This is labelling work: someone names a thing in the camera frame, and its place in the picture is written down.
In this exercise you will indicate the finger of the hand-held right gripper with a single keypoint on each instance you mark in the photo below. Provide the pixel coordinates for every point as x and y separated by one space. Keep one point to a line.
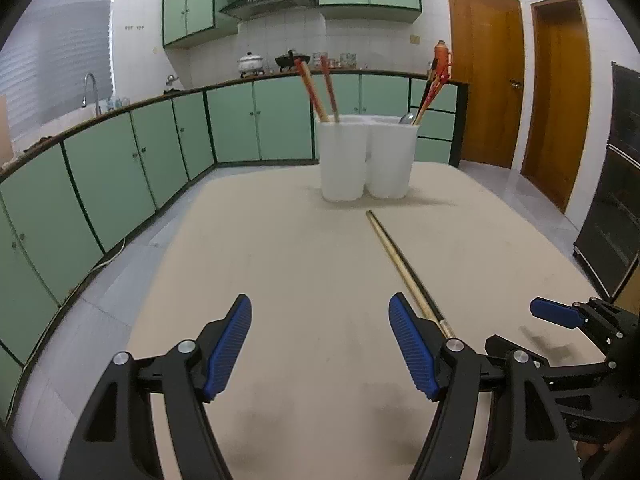
555 312
575 375

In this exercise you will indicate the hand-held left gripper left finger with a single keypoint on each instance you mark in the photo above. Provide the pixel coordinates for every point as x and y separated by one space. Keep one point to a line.
230 345

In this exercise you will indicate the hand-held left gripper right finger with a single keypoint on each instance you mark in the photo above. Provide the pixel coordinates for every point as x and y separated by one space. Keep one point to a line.
412 350

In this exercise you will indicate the black chopstick with gold band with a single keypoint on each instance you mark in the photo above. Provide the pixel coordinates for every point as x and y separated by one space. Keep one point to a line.
427 85
400 265

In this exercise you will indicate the white plastic utensil container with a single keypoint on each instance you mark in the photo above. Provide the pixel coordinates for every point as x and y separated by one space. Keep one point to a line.
342 160
392 160

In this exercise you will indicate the red floral wooden chopstick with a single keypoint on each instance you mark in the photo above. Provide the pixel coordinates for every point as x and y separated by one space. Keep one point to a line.
439 82
432 96
310 90
330 90

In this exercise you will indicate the black cabinet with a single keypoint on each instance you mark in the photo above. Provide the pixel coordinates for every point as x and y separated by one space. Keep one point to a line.
612 185

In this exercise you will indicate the green kitchen base cabinets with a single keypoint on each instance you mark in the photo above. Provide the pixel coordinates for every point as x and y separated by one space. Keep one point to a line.
125 160

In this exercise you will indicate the wooden door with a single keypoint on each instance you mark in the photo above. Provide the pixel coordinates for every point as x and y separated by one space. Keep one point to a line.
555 95
485 75

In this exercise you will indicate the metal spoon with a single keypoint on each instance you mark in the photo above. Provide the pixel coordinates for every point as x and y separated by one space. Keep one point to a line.
407 119

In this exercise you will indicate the small clear bottles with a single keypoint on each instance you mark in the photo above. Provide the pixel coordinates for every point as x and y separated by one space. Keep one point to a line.
115 102

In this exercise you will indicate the small dark countertop object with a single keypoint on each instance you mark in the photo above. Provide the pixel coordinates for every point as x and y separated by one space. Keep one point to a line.
171 82

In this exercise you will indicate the white cooking pot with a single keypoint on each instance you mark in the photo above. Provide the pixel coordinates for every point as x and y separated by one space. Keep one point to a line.
250 62

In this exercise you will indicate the orange thermos flask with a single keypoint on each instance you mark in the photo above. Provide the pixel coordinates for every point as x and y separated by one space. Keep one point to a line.
441 52

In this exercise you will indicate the chrome sink faucet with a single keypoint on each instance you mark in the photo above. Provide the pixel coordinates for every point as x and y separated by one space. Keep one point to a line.
90 90

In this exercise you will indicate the black wok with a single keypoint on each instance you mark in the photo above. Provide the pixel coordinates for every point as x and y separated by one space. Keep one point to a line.
291 60

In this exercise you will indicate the patterned storage jar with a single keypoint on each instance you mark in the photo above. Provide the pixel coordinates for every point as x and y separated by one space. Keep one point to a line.
348 58

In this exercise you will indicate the white window blinds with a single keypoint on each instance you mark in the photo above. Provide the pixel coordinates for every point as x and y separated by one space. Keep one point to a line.
55 65

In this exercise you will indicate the black range hood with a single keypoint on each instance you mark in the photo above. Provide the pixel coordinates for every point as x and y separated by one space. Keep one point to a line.
270 2

